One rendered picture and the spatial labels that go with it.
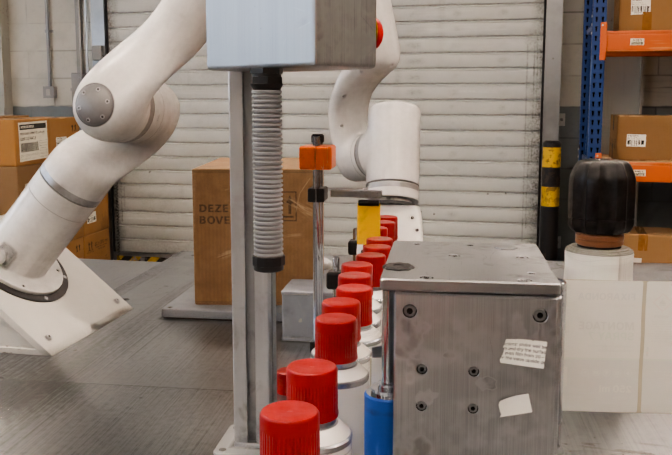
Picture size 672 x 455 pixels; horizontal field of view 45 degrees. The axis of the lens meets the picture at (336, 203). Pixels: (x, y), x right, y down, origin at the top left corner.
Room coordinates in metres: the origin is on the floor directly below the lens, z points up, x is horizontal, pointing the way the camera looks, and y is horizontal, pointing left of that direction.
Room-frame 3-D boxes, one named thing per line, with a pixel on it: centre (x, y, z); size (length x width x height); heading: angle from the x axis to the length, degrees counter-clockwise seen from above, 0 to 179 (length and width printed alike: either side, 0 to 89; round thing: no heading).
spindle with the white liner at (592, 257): (1.02, -0.34, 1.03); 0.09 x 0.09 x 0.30
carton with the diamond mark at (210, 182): (1.70, 0.15, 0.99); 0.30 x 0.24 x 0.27; 178
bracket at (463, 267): (0.55, -0.09, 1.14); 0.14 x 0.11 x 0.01; 172
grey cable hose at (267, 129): (0.83, 0.07, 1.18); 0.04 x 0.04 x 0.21
